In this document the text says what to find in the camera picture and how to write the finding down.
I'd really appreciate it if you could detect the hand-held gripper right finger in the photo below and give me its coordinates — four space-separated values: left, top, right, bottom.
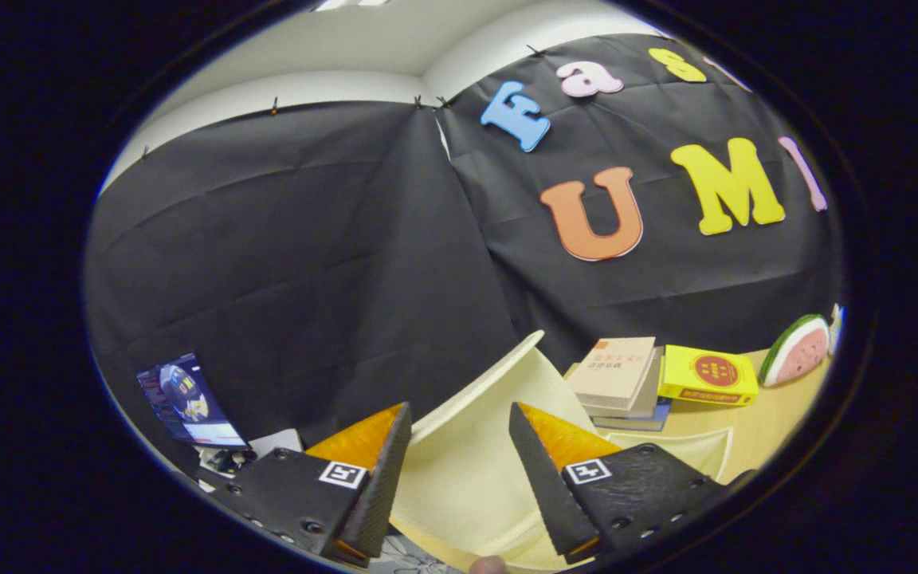
508 401 755 565

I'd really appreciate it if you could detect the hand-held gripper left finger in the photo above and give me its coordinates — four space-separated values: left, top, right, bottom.
212 401 414 568

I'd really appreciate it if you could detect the cream storage box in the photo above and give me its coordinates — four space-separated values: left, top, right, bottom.
387 330 735 574

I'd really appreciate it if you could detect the blue book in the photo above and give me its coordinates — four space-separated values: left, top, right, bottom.
590 399 673 433

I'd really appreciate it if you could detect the white paper sheet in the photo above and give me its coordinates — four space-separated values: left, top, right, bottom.
250 429 304 458

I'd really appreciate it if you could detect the yellow book with red circle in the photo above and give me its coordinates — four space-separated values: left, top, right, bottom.
657 344 760 407

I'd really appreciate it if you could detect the lit display screen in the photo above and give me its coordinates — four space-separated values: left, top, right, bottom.
136 352 251 449

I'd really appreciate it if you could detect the watermelon slice plush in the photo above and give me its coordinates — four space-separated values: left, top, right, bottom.
759 313 832 388

